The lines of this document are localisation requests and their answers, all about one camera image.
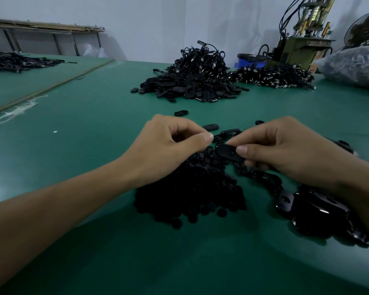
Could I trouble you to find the tall heap of black looped tags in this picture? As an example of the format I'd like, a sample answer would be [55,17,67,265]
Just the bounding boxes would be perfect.
[130,40,250,103]

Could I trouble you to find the green moulding machine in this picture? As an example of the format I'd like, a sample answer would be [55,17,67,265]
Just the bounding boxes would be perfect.
[264,0,338,73]

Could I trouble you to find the clear plastic bag of parts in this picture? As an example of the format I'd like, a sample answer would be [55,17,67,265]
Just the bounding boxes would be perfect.
[314,45,369,90]

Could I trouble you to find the flat heap of black parts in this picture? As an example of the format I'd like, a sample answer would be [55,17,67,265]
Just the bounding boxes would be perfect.
[0,51,66,73]

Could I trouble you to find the black machine cables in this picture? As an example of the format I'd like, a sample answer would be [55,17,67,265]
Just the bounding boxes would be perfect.
[279,0,309,39]

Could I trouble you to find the black oval plastic tag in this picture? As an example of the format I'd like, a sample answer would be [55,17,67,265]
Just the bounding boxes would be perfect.
[215,143,247,164]

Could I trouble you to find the pile of small matte black pieces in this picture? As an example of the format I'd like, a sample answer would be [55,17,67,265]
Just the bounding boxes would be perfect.
[134,146,247,229]

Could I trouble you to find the person's left hand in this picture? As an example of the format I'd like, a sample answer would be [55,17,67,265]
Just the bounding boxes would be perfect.
[119,114,214,188]

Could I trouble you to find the person's right forearm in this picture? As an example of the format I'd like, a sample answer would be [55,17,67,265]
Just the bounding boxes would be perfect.
[335,158,369,247]

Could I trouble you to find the white plastic bag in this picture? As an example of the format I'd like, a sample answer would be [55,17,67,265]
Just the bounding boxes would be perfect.
[82,42,109,58]

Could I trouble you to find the person's right hand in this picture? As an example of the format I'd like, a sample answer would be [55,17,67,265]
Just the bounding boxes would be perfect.
[226,116,358,187]

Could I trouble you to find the wooden rack with metal legs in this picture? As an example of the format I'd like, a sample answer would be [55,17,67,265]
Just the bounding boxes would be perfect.
[0,18,106,57]

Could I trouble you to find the pile of glossy black shells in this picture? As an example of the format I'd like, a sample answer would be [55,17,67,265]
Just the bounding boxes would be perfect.
[249,168,369,247]

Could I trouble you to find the person's left forearm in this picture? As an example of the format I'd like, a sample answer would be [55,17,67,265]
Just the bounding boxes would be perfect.
[0,157,136,295]

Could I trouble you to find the black electric fan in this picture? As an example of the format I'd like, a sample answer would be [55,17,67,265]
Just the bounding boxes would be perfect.
[344,5,369,50]

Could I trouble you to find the blue plastic bin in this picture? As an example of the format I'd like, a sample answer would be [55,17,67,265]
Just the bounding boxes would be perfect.
[236,53,272,70]

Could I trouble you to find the heap of black metal-tipped tags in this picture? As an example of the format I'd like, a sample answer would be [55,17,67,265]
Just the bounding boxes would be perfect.
[230,64,317,90]

